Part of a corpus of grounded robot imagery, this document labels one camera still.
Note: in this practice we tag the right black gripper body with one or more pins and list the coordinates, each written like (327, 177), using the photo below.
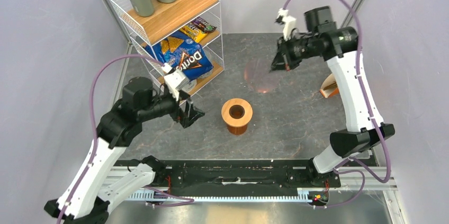
(301, 48)

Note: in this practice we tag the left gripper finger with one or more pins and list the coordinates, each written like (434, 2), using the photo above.
(187, 118)
(194, 113)

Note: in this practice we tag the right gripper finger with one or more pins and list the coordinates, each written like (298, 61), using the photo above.
(290, 63)
(278, 62)

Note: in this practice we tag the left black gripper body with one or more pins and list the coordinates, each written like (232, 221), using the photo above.
(176, 116)

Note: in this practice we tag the clear glass dripper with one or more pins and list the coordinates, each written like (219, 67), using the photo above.
(260, 77)

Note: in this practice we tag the wooden ring dripper holder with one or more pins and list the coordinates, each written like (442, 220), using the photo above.
(237, 112)

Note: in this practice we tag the amber glass carafe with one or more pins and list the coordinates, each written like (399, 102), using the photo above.
(237, 130)

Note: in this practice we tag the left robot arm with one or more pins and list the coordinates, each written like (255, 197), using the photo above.
(88, 200)

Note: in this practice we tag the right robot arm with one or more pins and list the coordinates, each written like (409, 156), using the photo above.
(365, 127)

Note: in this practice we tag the coffee filter box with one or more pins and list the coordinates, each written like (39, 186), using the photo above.
(329, 87)

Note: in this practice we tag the blue Doritos bag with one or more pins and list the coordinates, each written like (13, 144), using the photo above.
(183, 53)

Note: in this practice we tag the yellow candy bag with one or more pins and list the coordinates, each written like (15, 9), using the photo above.
(193, 32)

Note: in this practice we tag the brown candy bag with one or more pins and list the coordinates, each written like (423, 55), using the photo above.
(203, 25)

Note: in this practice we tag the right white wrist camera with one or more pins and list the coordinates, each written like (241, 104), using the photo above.
(287, 21)

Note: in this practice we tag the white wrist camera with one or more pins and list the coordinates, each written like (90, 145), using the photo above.
(174, 79)
(287, 21)

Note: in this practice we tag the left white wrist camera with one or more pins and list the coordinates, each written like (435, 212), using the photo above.
(174, 79)

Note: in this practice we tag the white wire wooden shelf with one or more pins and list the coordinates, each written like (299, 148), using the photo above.
(167, 19)

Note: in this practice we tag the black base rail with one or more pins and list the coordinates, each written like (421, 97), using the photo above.
(247, 179)

